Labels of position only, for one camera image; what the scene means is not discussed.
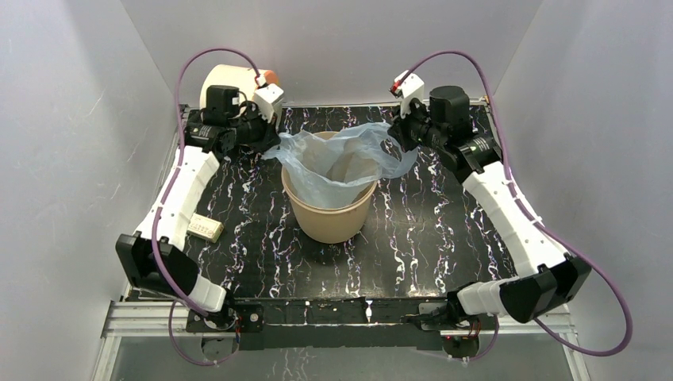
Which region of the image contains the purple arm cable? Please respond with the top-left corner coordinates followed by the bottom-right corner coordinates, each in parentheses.
top-left (391, 50), bottom-right (634, 358)
top-left (151, 47), bottom-right (267, 368)

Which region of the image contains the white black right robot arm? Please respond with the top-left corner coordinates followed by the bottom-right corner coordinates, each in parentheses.
top-left (389, 86), bottom-right (591, 329)

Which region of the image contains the white trash bag box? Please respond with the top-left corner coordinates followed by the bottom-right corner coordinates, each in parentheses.
top-left (187, 213), bottom-right (225, 243)

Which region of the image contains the white cylinder with orange face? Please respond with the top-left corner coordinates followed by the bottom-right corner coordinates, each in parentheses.
top-left (199, 64), bottom-right (258, 109)

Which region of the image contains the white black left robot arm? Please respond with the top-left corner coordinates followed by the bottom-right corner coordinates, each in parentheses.
top-left (115, 84), bottom-right (284, 330)

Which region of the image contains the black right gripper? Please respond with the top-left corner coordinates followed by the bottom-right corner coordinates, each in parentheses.
top-left (386, 97), bottom-right (444, 153)

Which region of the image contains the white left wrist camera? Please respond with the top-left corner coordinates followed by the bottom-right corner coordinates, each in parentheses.
top-left (252, 75), bottom-right (284, 129)

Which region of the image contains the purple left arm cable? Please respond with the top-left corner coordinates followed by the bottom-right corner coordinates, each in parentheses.
top-left (151, 47), bottom-right (267, 368)

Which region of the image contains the translucent blue plastic trash bag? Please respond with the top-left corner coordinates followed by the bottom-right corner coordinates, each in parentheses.
top-left (262, 122), bottom-right (417, 209)

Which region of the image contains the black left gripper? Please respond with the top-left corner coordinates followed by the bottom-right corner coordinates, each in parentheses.
top-left (229, 103), bottom-right (282, 156)

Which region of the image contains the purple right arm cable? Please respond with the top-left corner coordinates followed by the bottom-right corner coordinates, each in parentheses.
top-left (391, 50), bottom-right (634, 358)

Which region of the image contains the beige round trash bin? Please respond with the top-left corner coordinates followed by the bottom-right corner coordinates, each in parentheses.
top-left (281, 131), bottom-right (378, 244)

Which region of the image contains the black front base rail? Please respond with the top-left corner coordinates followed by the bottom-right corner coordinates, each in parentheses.
top-left (199, 297), bottom-right (501, 361)

